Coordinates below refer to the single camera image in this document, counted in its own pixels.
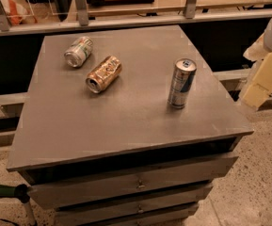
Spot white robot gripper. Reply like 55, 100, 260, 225
241, 18, 272, 109

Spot silver blue redbull can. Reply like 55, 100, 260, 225
168, 58, 197, 109

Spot orange soda can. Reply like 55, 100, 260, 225
86, 56, 122, 93

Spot silver green soda can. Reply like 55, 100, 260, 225
64, 36, 93, 68

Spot grey drawer cabinet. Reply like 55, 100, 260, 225
8, 25, 252, 213

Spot middle grey drawer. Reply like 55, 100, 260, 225
56, 183, 213, 226

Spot grey drawer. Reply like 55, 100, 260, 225
29, 153, 237, 209
56, 183, 213, 226
88, 202, 200, 226

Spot bottom grey drawer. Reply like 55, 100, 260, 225
88, 202, 200, 226

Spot top grey drawer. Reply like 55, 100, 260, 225
29, 153, 237, 209

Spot orange white bag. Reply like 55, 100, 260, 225
1, 0, 38, 25

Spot green pole with black joint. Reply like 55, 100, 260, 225
0, 182, 38, 226

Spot metal railing frame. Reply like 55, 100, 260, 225
0, 0, 272, 36

